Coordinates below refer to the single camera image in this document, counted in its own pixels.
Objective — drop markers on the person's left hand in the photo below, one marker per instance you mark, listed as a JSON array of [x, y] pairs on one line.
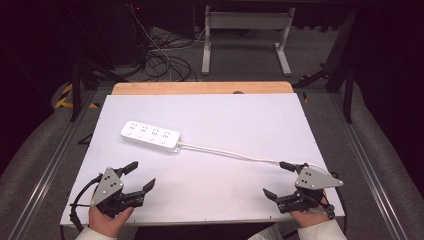
[[106, 221]]

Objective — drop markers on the yellow black hazard tape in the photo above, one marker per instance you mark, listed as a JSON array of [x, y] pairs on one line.
[[66, 98]]

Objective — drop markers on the person's right hand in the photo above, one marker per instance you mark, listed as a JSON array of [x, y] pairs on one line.
[[310, 218]]

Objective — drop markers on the person's white garment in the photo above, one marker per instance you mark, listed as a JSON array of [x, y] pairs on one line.
[[265, 233]]

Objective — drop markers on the black tripod stand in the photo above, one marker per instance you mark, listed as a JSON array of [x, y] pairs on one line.
[[83, 75]]

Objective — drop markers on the white metal stand frame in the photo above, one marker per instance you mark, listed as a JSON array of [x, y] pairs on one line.
[[246, 21]]

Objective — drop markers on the white board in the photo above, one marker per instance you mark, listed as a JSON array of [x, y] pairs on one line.
[[206, 186]]

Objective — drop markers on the aluminium rail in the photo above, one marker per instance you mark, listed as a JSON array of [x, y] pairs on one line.
[[50, 166], [366, 166]]

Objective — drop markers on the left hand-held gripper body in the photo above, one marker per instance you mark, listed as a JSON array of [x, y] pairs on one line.
[[107, 186]]

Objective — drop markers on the wooden table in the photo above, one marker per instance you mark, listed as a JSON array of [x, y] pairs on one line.
[[200, 88]]

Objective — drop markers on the white power strip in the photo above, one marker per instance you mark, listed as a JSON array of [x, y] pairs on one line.
[[150, 136]]

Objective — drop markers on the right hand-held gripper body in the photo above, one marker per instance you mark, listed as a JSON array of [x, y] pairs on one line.
[[315, 180]]

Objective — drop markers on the black clamp bracket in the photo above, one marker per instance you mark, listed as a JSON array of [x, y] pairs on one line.
[[85, 139]]

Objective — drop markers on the black metal stand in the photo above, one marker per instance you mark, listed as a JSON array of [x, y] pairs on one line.
[[340, 73]]

